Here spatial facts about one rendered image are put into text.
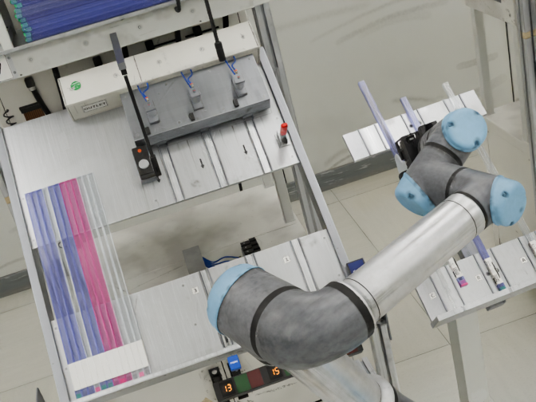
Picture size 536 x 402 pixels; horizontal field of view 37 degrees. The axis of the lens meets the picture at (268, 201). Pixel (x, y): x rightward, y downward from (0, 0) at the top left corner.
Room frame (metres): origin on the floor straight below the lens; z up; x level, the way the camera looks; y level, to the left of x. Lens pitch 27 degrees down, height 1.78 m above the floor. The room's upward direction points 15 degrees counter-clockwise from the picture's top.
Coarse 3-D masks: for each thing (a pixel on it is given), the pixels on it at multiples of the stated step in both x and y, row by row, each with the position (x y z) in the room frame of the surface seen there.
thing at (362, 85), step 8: (360, 88) 1.67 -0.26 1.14; (368, 96) 1.65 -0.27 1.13; (368, 104) 1.64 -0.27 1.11; (376, 112) 1.61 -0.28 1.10; (376, 120) 1.61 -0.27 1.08; (384, 128) 1.58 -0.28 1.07; (384, 136) 1.57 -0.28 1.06; (392, 144) 1.55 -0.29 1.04; (392, 152) 1.54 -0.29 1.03; (456, 280) 1.32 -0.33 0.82; (464, 280) 1.31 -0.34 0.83
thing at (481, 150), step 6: (444, 84) 1.76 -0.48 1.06; (444, 90) 1.76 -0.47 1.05; (450, 90) 1.75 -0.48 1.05; (450, 96) 1.73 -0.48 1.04; (456, 102) 1.72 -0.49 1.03; (456, 108) 1.71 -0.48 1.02; (480, 150) 1.62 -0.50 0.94; (480, 156) 1.62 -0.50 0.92; (486, 156) 1.61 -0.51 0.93; (486, 162) 1.60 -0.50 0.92; (492, 168) 1.59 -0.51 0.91; (498, 174) 1.57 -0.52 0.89; (522, 222) 1.48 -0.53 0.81; (522, 228) 1.47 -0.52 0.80; (528, 228) 1.47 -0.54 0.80; (528, 234) 1.46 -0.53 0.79; (528, 240) 1.45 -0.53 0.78
